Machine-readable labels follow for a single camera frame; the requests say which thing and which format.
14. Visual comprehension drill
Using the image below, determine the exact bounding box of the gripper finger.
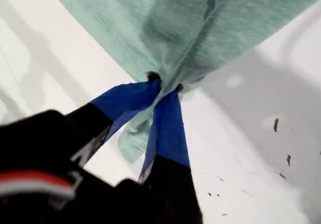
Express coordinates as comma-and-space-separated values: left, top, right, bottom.
64, 71, 162, 164
138, 83, 204, 224

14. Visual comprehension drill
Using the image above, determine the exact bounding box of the pale green T-shirt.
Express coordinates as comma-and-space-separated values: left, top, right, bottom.
40, 0, 321, 164

